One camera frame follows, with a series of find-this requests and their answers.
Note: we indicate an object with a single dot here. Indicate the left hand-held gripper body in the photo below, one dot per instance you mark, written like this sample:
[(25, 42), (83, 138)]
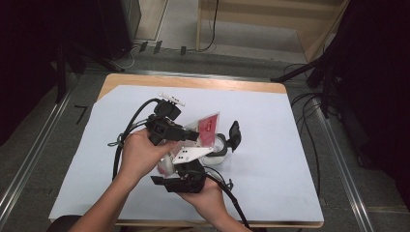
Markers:
[(164, 124)]

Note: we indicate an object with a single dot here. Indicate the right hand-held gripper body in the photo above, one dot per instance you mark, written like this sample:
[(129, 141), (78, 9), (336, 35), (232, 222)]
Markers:
[(190, 175)]

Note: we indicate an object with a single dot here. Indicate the red and white pouch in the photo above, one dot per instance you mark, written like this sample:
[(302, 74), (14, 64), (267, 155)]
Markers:
[(208, 129)]

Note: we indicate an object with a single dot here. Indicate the clear jar with black lid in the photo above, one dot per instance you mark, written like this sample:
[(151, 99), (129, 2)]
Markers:
[(222, 150)]

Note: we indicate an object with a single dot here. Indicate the person's left hand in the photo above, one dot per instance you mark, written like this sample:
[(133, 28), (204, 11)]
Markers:
[(141, 158)]

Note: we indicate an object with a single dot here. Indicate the person's right hand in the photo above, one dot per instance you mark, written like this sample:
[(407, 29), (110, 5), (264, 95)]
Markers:
[(206, 199)]

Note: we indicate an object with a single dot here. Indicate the wooden table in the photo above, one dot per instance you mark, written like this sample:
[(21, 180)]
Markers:
[(193, 83)]

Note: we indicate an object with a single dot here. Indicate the white paper sheet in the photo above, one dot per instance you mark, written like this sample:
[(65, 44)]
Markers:
[(257, 180)]

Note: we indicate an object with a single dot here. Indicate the small black block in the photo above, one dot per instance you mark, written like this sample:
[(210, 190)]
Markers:
[(183, 50), (157, 47), (143, 46)]

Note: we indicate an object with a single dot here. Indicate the black cabinet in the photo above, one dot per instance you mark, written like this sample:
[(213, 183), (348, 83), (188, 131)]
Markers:
[(119, 25)]

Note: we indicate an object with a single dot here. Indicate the black tripod stand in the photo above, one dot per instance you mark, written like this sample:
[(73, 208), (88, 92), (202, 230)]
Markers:
[(63, 67)]

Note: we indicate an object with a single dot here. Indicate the black metal stand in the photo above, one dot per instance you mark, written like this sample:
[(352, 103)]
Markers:
[(322, 74)]

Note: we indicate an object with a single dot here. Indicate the dark curtain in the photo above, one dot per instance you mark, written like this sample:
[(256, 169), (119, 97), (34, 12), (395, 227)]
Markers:
[(29, 58), (380, 80)]

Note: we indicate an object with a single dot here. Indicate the metal floor rail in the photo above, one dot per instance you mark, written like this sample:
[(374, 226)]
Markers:
[(345, 170), (193, 76), (35, 154)]

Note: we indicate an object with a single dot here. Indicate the light wooden frame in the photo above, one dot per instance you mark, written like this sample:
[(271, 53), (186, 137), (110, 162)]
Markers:
[(319, 29)]

